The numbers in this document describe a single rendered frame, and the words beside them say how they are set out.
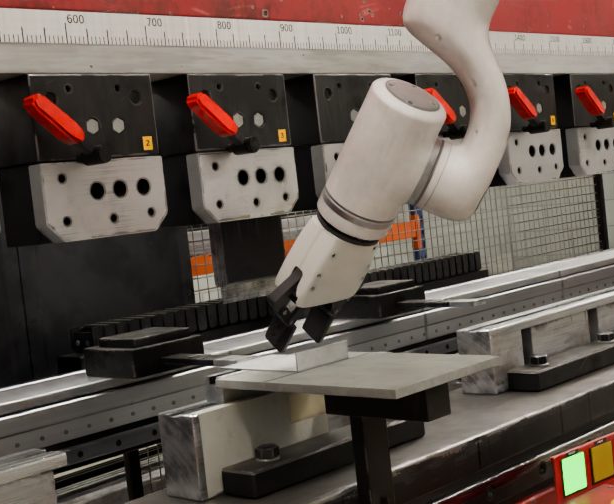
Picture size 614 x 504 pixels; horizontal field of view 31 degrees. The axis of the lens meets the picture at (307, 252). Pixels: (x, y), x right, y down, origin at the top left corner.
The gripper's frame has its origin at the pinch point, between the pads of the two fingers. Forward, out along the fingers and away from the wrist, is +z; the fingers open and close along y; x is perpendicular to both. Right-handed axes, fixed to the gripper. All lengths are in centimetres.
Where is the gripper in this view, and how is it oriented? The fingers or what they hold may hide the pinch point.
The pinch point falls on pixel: (298, 328)
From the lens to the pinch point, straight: 129.4
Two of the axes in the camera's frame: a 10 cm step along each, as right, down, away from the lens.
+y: -6.9, 1.2, -7.1
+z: -3.7, 7.9, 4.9
